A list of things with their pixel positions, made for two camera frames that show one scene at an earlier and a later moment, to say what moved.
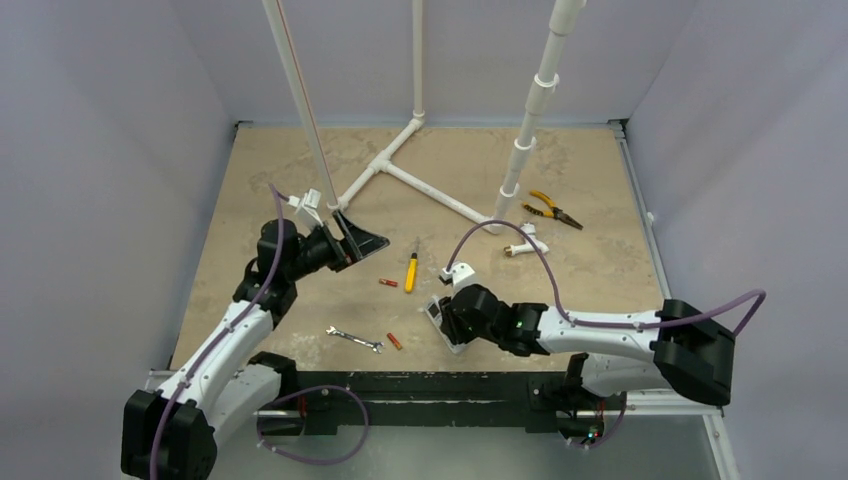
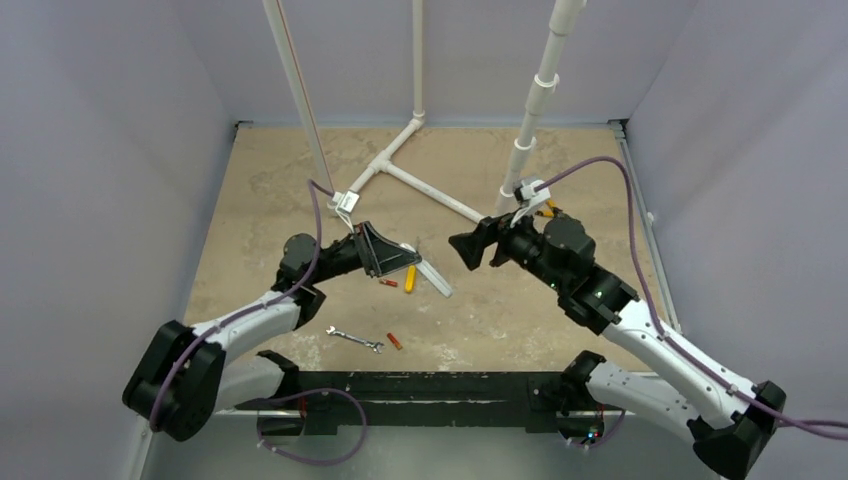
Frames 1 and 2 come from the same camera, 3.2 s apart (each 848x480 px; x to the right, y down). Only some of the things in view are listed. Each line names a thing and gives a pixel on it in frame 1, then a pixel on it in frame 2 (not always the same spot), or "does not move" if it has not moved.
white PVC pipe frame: x=540 y=91 does not move
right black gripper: x=448 y=319 -> x=499 y=240
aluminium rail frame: x=702 y=406 does not move
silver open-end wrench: x=376 y=346 does not move
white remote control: x=433 y=310 -> x=431 y=274
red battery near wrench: x=394 y=341 does not move
